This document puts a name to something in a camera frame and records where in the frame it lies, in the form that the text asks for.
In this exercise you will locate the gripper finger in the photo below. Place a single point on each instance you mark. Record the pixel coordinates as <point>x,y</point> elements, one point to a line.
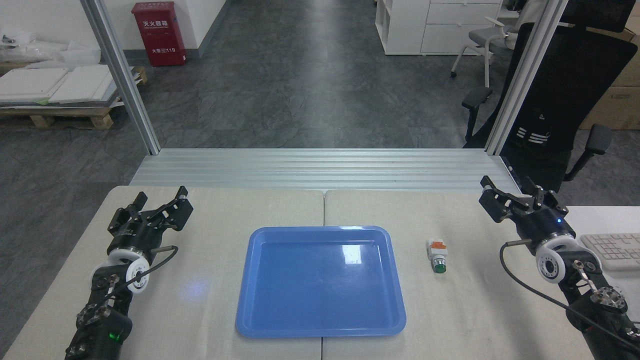
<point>125,216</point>
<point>549,202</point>
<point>499,205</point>
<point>175,212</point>

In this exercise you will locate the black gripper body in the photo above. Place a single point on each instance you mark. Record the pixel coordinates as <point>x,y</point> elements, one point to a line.
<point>544,227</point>
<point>134,237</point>

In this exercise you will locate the green push button switch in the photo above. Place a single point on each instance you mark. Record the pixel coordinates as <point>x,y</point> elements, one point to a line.
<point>437,256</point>

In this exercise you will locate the blue plastic tray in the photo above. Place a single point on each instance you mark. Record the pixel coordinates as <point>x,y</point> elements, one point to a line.
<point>320,290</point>

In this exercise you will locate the white side desk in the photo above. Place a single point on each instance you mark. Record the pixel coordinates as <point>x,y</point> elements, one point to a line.
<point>610,220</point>

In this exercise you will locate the white keyboard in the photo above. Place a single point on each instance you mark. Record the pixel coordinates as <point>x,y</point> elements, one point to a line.
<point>615,250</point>

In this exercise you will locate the black mesh office chair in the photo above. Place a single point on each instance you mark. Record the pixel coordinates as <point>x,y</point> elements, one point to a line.
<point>565,100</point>

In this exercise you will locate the brown cardboard box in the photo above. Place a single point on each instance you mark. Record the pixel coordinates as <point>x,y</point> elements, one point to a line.
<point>612,107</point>
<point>630,65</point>

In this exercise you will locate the wooden pallet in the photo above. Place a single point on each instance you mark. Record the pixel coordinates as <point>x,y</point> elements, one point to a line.
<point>60,116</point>

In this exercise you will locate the white flat board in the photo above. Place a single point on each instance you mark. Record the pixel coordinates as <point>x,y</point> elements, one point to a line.
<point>30,84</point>
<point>87,82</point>

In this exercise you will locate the silver ribbed aluminium platform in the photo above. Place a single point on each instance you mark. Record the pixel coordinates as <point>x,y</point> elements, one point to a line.
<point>325,170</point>

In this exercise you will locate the white grey office chair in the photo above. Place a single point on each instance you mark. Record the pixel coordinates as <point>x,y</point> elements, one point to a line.
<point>487,37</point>

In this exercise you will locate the red fire extinguisher box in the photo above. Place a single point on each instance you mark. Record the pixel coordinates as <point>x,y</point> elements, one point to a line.
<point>159,35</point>

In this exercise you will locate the clear plastic wrap pile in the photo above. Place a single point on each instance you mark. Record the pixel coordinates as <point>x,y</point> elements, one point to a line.
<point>45,50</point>

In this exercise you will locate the white drawer cabinet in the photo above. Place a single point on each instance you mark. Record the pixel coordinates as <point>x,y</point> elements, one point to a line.
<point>425,27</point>

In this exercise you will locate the silver aluminium post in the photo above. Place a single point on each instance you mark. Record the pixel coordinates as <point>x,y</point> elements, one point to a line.
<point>525,80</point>
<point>125,85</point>

